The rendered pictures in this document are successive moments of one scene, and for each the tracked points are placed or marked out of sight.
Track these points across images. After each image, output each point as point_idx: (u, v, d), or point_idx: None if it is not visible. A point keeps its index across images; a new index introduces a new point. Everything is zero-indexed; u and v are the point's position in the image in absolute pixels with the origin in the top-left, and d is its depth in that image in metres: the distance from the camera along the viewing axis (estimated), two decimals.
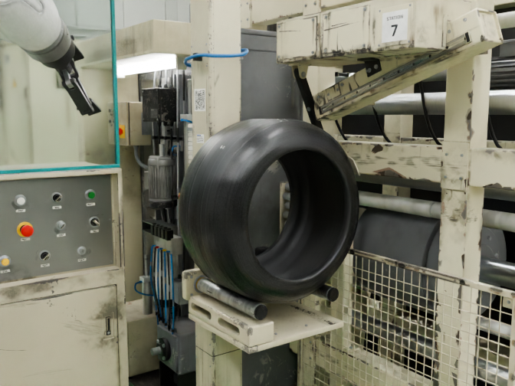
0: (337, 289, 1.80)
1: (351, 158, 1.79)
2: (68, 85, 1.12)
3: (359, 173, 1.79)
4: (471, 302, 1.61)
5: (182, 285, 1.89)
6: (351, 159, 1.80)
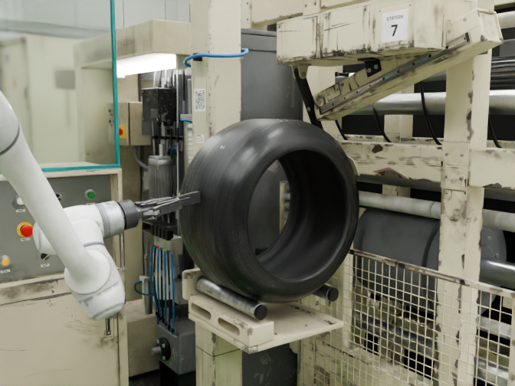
0: (337, 289, 1.80)
1: (351, 158, 1.79)
2: (157, 213, 1.46)
3: (359, 173, 1.79)
4: (471, 302, 1.61)
5: (182, 285, 1.89)
6: (351, 160, 1.80)
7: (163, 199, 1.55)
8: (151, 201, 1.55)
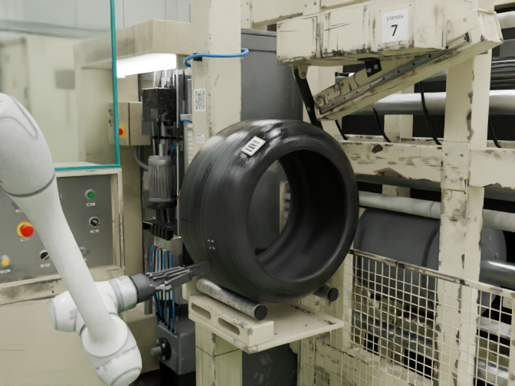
0: (332, 301, 1.80)
1: (246, 152, 1.55)
2: (168, 288, 1.50)
3: (263, 143, 1.56)
4: (471, 302, 1.61)
5: (182, 285, 1.89)
6: (246, 148, 1.56)
7: (174, 270, 1.59)
8: (162, 272, 1.60)
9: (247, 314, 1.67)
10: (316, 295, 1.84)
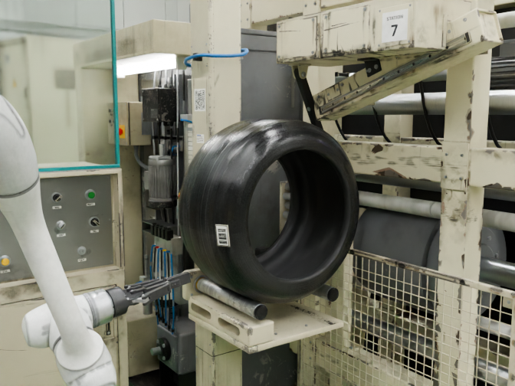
0: (331, 301, 1.79)
1: (224, 246, 1.55)
2: (146, 301, 1.47)
3: (227, 228, 1.53)
4: (471, 302, 1.61)
5: (182, 285, 1.89)
6: (221, 242, 1.55)
7: (153, 282, 1.56)
8: (141, 283, 1.56)
9: (246, 312, 1.66)
10: (315, 293, 1.84)
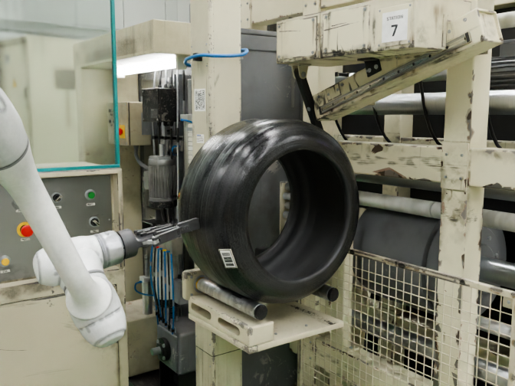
0: (336, 288, 1.80)
1: (231, 268, 1.57)
2: (156, 242, 1.47)
3: (231, 251, 1.54)
4: (471, 302, 1.61)
5: (182, 285, 1.89)
6: (227, 264, 1.57)
7: (162, 227, 1.56)
8: (150, 228, 1.56)
9: None
10: None
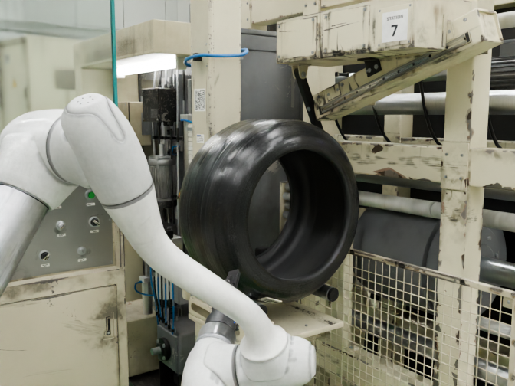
0: (329, 299, 1.79)
1: (277, 302, 1.68)
2: None
3: (269, 298, 1.64)
4: (471, 302, 1.61)
5: None
6: (273, 302, 1.68)
7: None
8: None
9: None
10: None
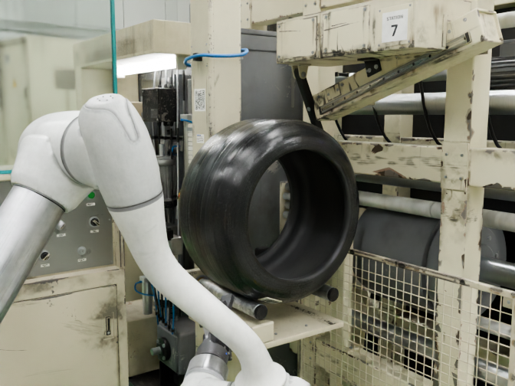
0: (329, 299, 1.79)
1: (277, 302, 1.68)
2: None
3: (269, 298, 1.64)
4: (471, 302, 1.61)
5: None
6: (273, 302, 1.68)
7: None
8: None
9: (245, 309, 1.66)
10: None
